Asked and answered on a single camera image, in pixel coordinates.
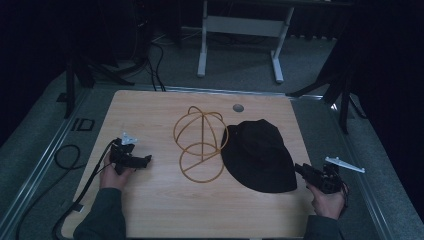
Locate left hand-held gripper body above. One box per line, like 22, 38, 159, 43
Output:
109, 131, 145, 176

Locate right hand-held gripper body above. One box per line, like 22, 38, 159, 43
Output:
308, 155, 366, 195

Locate black bucket hat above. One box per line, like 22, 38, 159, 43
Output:
220, 118, 299, 194

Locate gold wire hat stand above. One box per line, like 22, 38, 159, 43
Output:
172, 105, 230, 184

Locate person's left hand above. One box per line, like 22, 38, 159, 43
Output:
99, 153, 135, 192

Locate person's right hand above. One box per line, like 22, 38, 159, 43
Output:
305, 181, 348, 221

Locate black metal stand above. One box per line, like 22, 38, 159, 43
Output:
55, 49, 136, 120
287, 49, 368, 135

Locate metal floor rail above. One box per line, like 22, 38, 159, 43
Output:
0, 87, 93, 231
328, 99, 401, 240

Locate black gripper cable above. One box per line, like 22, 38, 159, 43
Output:
51, 139, 118, 240

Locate black looped floor cable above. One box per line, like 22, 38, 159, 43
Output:
53, 143, 88, 171

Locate black hanging cables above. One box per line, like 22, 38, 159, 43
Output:
132, 0, 168, 93

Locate white metal table frame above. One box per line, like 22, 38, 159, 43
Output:
196, 0, 296, 85

